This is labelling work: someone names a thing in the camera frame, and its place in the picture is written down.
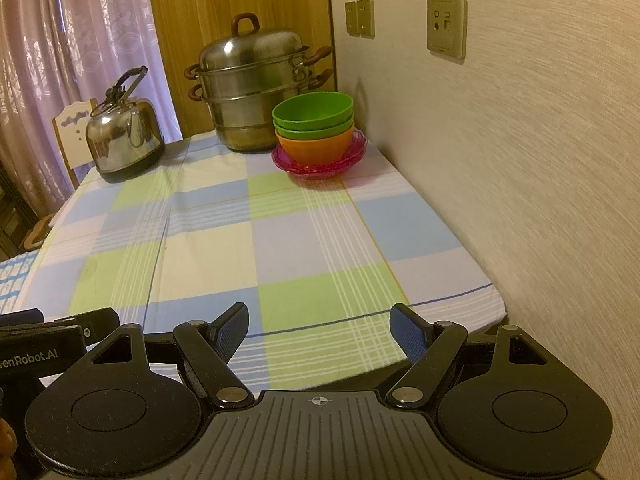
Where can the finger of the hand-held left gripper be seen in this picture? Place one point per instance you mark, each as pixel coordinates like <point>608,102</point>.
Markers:
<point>102,320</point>
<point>20,319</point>

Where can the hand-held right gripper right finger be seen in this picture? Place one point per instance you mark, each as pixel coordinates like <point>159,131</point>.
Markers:
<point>407,330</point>

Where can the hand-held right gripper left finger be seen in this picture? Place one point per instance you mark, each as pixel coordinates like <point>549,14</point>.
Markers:
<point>234,330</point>

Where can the large pink glass plate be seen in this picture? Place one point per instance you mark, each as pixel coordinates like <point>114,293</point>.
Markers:
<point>320,169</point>

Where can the orange plastic bowl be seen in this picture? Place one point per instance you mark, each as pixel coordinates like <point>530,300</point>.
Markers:
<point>312,150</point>

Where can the green plastic bowl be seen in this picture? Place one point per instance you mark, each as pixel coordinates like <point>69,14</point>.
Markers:
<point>312,107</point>
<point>320,133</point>

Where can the person's left hand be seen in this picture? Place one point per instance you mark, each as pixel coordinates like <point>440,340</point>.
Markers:
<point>6,440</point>

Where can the blue white checkered cloth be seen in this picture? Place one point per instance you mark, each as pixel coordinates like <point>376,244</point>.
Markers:
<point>12,280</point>

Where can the checkered tablecloth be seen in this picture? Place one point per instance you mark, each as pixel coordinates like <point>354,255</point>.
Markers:
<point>280,270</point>

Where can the woven basket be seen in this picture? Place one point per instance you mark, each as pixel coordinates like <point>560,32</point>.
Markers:
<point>37,232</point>

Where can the dark storage rack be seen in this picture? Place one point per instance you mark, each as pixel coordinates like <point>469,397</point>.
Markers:
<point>12,210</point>

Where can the white wooden chair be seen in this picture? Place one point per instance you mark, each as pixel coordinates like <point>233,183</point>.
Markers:
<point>70,135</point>

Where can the stainless steel kettle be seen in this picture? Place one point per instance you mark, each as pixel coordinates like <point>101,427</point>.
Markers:
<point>122,130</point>

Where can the stainless steel steamer pot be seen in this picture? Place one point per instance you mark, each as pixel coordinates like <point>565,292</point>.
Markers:
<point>250,90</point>

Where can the pale purple curtain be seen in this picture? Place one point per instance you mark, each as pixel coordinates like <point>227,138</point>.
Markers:
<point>75,35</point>

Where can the wooden door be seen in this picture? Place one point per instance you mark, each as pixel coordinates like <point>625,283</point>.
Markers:
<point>200,10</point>

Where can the large beige wall socket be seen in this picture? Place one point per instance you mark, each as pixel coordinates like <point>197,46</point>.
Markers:
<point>446,27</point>

